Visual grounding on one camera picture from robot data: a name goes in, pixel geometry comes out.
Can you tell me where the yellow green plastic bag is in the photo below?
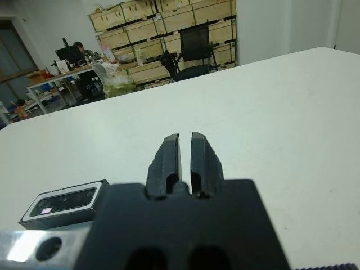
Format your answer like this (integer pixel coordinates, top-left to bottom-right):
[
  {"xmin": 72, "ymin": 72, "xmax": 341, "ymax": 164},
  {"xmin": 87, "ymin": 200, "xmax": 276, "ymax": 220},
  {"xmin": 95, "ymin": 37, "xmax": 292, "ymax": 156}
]
[{"xmin": 103, "ymin": 80, "xmax": 136, "ymax": 98}]

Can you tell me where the brown cardboard box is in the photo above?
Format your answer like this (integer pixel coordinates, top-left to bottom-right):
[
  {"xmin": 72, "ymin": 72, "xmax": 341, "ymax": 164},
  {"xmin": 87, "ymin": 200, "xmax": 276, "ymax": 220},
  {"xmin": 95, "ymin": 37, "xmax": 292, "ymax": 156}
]
[{"xmin": 26, "ymin": 69, "xmax": 49, "ymax": 84}]

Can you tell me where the white plastic container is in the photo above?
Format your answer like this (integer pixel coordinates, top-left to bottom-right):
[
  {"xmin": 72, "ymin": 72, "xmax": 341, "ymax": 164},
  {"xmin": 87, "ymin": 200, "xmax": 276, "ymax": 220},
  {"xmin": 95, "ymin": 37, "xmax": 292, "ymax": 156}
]
[{"xmin": 134, "ymin": 48, "xmax": 147, "ymax": 66}]

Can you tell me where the white plastic bag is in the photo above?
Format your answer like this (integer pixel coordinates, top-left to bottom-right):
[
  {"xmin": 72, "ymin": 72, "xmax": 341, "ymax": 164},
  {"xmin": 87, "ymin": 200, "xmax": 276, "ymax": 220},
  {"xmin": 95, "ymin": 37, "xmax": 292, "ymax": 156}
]
[{"xmin": 92, "ymin": 61, "xmax": 135, "ymax": 86}]

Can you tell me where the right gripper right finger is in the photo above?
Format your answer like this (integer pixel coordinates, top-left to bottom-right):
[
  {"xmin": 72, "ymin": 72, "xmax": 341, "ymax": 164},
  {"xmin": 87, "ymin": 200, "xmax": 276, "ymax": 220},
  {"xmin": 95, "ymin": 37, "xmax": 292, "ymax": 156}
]
[{"xmin": 190, "ymin": 131, "xmax": 226, "ymax": 199}]

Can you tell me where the black computer tower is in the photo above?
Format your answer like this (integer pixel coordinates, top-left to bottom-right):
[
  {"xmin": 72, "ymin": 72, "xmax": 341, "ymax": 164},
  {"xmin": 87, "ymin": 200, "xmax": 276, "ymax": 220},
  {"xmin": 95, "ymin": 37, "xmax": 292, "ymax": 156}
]
[{"xmin": 76, "ymin": 69, "xmax": 105, "ymax": 101}]

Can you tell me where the white frame wooden desk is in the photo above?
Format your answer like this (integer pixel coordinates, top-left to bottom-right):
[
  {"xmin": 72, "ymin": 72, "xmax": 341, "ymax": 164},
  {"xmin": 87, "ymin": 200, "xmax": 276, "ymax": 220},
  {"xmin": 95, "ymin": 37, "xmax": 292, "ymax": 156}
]
[{"xmin": 26, "ymin": 62, "xmax": 101, "ymax": 115}]

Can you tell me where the white pink small carton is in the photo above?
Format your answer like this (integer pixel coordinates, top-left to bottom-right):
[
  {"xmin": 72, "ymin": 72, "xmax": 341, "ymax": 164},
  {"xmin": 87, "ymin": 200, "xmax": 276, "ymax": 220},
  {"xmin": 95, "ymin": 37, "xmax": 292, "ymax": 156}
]
[{"xmin": 56, "ymin": 59, "xmax": 69, "ymax": 74}]

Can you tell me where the orange box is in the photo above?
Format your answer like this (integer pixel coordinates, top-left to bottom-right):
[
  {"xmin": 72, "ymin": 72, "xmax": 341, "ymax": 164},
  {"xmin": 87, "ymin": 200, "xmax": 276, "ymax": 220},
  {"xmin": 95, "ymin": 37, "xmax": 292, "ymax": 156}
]
[{"xmin": 13, "ymin": 105, "xmax": 29, "ymax": 119}]

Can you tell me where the black mesh office chair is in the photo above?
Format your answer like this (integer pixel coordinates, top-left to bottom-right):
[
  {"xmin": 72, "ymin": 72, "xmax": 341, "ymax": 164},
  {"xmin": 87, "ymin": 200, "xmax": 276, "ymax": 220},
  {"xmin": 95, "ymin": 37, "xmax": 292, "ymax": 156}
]
[{"xmin": 173, "ymin": 25, "xmax": 219, "ymax": 82}]

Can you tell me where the seated person dark hair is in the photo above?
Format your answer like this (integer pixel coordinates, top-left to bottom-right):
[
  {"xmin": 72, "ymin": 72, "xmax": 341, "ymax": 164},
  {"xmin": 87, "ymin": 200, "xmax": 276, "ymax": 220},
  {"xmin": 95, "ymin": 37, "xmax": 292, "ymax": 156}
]
[{"xmin": 72, "ymin": 41, "xmax": 102, "ymax": 62}]

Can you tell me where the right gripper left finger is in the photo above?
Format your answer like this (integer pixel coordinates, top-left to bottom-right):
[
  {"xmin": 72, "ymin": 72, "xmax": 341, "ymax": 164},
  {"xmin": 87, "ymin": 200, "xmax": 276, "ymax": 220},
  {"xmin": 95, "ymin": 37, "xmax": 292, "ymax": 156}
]
[{"xmin": 146, "ymin": 133, "xmax": 182, "ymax": 200}]

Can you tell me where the black computer monitor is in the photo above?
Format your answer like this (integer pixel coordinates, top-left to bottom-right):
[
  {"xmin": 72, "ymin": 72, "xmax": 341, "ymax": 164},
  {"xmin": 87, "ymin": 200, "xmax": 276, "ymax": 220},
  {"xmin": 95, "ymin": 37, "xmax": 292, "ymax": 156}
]
[{"xmin": 54, "ymin": 44, "xmax": 87, "ymax": 68}]

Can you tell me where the black box white insert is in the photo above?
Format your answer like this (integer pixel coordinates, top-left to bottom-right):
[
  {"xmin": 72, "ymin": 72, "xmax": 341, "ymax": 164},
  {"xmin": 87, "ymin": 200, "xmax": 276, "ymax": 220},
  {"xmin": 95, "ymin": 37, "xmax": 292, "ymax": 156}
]
[{"xmin": 18, "ymin": 179, "xmax": 112, "ymax": 231}]

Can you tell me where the dark framed window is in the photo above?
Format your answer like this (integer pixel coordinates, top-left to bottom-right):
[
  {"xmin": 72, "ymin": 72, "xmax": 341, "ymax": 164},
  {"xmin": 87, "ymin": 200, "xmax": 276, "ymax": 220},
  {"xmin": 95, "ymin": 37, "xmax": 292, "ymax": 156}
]
[{"xmin": 0, "ymin": 18, "xmax": 39, "ymax": 83}]

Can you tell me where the pink white tall carton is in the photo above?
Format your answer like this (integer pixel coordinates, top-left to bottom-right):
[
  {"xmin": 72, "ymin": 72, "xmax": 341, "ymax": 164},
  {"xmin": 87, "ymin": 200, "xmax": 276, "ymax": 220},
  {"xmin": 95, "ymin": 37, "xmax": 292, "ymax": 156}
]
[{"xmin": 100, "ymin": 41, "xmax": 117, "ymax": 64}]

